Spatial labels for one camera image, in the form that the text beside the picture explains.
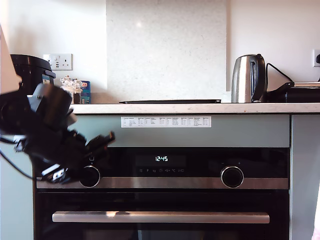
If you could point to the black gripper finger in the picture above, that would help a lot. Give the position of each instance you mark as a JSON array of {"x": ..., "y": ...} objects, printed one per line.
[
  {"x": 102, "y": 143},
  {"x": 79, "y": 168}
]

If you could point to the black rotary knob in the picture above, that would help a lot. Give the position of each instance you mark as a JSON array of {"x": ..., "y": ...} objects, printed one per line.
[
  {"x": 92, "y": 178},
  {"x": 232, "y": 177}
]

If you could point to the black built-in oven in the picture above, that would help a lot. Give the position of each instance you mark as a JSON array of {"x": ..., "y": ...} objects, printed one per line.
[{"x": 162, "y": 200}]

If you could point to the black rotary knob under plus minus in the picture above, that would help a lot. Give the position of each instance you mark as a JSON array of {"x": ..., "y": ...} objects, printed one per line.
[{"x": 232, "y": 177}]

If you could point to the blue salt box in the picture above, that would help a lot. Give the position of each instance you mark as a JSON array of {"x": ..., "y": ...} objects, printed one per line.
[{"x": 86, "y": 93}]

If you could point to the clear pepper grinder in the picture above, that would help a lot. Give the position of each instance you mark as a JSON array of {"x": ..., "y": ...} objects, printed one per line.
[{"x": 77, "y": 96}]

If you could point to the white printed table sticker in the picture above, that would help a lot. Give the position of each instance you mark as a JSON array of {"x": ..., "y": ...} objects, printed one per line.
[{"x": 166, "y": 122}]

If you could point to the clear salt grinder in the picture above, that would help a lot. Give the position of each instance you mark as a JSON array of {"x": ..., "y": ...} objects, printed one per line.
[{"x": 67, "y": 86}]

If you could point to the grey-green cabinet door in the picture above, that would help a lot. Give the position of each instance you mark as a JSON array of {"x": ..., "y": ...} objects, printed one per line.
[
  {"x": 15, "y": 212},
  {"x": 302, "y": 175}
]

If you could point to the grey-green cabinet filler panel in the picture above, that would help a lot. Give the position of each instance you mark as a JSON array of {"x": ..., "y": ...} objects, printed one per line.
[{"x": 200, "y": 137}]

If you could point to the black rice cooker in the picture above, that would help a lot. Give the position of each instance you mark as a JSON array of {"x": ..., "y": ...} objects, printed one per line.
[{"x": 30, "y": 70}]

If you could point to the speckled stone splashback panel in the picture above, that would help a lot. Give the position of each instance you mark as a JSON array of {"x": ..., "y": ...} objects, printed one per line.
[{"x": 165, "y": 50}]

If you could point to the stainless steel kettle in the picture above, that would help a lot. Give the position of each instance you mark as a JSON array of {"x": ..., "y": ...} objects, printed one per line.
[{"x": 243, "y": 80}]

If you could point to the black contact grill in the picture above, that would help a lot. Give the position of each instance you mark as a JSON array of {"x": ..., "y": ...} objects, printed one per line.
[{"x": 302, "y": 96}]

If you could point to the cream hanging towel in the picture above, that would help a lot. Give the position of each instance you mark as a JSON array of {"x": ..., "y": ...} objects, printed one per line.
[{"x": 316, "y": 235}]

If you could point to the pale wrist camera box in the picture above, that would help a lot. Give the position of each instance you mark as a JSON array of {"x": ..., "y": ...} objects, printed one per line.
[{"x": 72, "y": 119}]

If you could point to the white double wall socket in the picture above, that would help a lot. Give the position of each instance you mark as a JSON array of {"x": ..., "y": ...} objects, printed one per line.
[{"x": 58, "y": 62}]

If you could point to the white wall socket with plug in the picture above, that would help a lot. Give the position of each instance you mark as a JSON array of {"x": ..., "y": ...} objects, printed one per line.
[{"x": 315, "y": 52}]

